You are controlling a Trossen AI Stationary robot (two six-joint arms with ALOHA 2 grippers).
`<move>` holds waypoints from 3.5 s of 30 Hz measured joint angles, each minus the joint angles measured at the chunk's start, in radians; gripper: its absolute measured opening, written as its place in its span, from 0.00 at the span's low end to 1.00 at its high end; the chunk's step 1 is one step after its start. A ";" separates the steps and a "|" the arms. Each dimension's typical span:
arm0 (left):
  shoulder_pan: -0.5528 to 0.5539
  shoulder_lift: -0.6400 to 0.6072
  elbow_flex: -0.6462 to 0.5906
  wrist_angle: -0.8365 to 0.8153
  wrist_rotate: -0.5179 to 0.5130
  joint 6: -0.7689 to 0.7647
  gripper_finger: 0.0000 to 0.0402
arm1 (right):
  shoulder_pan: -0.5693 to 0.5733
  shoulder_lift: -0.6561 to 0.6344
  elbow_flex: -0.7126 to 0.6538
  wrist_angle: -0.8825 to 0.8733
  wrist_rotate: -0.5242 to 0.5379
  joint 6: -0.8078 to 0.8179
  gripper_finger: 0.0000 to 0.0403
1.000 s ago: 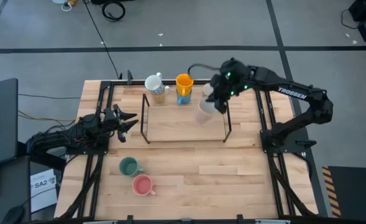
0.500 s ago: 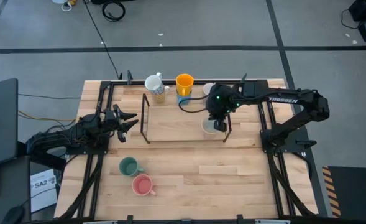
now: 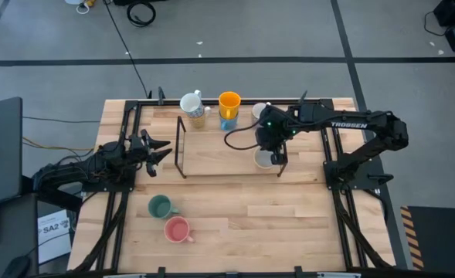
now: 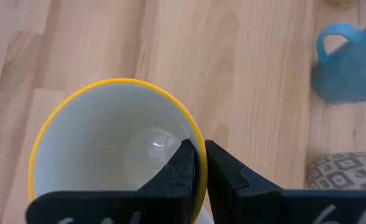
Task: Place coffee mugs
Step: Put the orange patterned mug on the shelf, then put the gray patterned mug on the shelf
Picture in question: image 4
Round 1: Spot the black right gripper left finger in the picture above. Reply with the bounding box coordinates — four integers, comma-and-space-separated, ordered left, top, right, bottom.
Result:
25, 138, 199, 224

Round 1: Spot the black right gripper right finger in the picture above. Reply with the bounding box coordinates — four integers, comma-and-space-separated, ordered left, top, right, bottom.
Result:
204, 139, 366, 224

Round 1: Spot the grey diamond patterned mug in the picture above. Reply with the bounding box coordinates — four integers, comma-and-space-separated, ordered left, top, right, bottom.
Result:
306, 151, 366, 191

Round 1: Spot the yellow patterned white mug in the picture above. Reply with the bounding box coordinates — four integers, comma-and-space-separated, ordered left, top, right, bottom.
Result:
28, 77, 215, 224

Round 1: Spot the blue patterned mug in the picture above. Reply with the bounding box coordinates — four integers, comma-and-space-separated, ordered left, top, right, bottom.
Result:
311, 18, 366, 105

